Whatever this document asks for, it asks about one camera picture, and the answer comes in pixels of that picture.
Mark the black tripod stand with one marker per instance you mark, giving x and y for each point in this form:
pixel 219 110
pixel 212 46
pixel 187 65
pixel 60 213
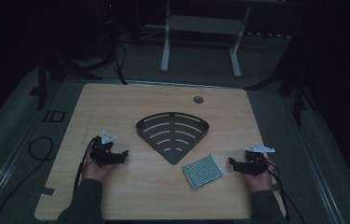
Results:
pixel 51 71
pixel 297 93

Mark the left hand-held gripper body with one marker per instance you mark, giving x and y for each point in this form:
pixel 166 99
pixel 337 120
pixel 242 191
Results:
pixel 102 152

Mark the person's left hand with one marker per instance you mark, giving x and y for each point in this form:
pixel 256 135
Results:
pixel 96 171

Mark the white desk frame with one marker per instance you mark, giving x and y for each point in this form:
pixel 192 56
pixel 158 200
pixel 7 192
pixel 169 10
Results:
pixel 200 25

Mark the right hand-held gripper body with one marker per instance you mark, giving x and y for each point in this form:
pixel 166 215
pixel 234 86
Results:
pixel 255 161

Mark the black slotted corner shelf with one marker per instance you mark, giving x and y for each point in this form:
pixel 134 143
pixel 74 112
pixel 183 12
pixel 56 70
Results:
pixel 172 137

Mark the person's right hand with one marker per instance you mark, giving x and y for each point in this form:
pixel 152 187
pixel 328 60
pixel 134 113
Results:
pixel 261 182

